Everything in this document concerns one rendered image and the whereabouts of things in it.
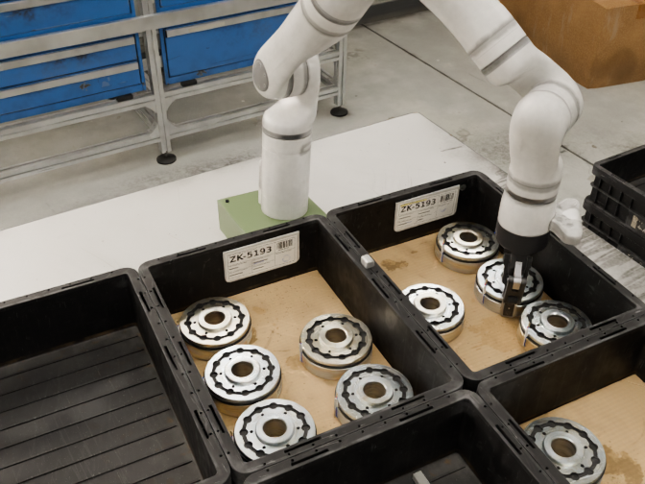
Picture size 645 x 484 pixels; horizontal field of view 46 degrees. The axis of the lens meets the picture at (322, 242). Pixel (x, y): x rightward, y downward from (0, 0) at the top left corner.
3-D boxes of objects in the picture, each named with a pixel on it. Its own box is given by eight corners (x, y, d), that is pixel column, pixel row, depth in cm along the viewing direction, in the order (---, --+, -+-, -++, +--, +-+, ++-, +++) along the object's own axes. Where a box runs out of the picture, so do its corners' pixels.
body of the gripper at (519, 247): (499, 197, 109) (489, 248, 115) (497, 230, 103) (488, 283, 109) (552, 204, 108) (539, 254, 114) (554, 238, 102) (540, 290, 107)
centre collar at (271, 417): (250, 421, 94) (250, 418, 94) (287, 410, 96) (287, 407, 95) (261, 451, 91) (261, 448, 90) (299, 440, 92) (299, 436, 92)
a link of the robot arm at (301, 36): (298, -27, 110) (350, -33, 114) (241, 64, 133) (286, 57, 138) (321, 29, 109) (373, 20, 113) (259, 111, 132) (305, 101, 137)
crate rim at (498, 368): (322, 224, 120) (322, 211, 118) (476, 180, 131) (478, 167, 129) (467, 398, 92) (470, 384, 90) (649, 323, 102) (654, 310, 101)
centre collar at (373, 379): (349, 384, 99) (349, 381, 99) (383, 374, 101) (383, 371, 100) (365, 411, 96) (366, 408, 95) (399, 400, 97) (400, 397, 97)
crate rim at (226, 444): (136, 277, 109) (134, 263, 108) (322, 224, 120) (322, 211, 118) (237, 492, 81) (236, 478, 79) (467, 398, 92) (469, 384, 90)
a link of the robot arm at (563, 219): (581, 247, 101) (591, 209, 97) (496, 236, 103) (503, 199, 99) (577, 209, 108) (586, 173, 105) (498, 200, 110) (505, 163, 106)
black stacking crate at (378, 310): (147, 325, 115) (136, 267, 108) (321, 271, 126) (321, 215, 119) (243, 540, 87) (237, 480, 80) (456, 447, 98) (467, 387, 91)
